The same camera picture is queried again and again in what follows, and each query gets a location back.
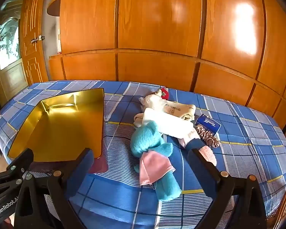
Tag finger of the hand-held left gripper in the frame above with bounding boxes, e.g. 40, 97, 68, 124
0, 148, 34, 189

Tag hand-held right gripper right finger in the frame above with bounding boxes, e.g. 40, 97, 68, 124
187, 148, 267, 229

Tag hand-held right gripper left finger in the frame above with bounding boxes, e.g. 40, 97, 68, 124
14, 148, 95, 229

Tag pink and navy sock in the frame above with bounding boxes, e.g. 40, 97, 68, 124
178, 129, 217, 166

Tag gold rectangular box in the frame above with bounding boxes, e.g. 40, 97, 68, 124
8, 88, 105, 163

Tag pink cloth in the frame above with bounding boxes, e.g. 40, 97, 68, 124
139, 150, 176, 186

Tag blue tissue pack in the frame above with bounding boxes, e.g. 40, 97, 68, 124
195, 114, 222, 134

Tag white wet wipes pack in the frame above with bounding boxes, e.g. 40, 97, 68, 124
143, 107, 195, 139

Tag teal teddy bear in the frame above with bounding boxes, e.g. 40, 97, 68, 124
130, 120, 183, 202

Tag beige printed sock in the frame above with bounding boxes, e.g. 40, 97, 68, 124
165, 100, 197, 122

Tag red plush toy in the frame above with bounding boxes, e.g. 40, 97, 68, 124
157, 87, 170, 101

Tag white plastic bag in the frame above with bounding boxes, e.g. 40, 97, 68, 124
139, 94, 168, 112

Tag blue plaid bed sheet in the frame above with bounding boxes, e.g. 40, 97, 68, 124
0, 80, 286, 229

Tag glass panel door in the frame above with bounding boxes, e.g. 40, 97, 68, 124
0, 0, 29, 105

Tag metal door knob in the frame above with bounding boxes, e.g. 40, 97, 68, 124
31, 35, 46, 44

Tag wooden door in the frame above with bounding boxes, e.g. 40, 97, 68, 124
19, 0, 49, 86

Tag wooden wardrobe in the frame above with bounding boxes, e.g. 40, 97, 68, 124
49, 0, 286, 136

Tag rounded wooden corner shelf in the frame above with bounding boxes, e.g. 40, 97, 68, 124
47, 0, 62, 17

